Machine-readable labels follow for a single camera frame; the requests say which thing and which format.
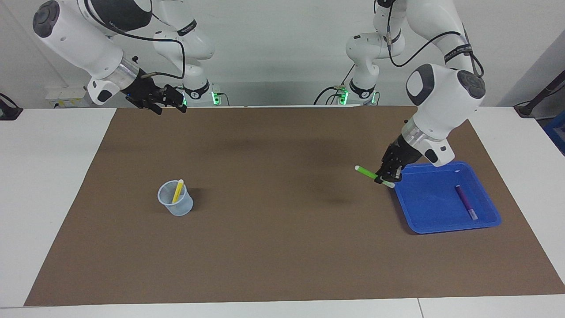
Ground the green marker pen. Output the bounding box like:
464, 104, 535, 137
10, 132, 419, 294
354, 165, 396, 189

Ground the purple marker pen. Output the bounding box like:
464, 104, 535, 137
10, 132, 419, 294
455, 185, 478, 221

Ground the blue plastic tray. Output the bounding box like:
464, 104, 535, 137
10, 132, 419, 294
388, 161, 501, 235

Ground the white power strip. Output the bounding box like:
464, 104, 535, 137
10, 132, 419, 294
45, 86, 96, 108

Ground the clear plastic cup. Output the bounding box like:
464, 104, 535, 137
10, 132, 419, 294
157, 180, 194, 217

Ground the brown table mat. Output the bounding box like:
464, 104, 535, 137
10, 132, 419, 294
24, 105, 565, 307

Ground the black clamp base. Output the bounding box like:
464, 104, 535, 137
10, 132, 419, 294
0, 93, 23, 121

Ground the black stand leg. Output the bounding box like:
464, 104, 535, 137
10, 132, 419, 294
514, 70, 565, 118

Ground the blue box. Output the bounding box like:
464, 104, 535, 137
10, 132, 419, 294
543, 110, 565, 156

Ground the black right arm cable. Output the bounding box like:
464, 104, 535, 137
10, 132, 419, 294
83, 0, 186, 80

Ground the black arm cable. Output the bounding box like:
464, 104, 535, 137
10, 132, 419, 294
375, 0, 485, 78
83, 0, 186, 80

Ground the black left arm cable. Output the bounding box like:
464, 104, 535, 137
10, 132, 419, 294
375, 0, 485, 78

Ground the black base cable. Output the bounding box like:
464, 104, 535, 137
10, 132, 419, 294
314, 63, 355, 106

